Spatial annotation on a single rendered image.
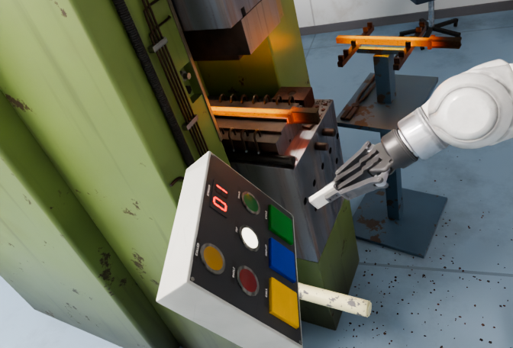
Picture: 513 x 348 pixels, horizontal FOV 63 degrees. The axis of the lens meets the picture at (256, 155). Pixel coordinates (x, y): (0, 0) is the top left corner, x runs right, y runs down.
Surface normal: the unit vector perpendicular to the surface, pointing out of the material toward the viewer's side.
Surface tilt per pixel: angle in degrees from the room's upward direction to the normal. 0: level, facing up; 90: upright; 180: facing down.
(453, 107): 63
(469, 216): 0
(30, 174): 90
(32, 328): 0
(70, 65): 90
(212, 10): 90
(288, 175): 90
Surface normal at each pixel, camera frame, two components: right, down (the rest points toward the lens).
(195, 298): -0.02, 0.62
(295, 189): -0.43, 0.63
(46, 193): 0.87, 0.09
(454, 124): -0.51, 0.13
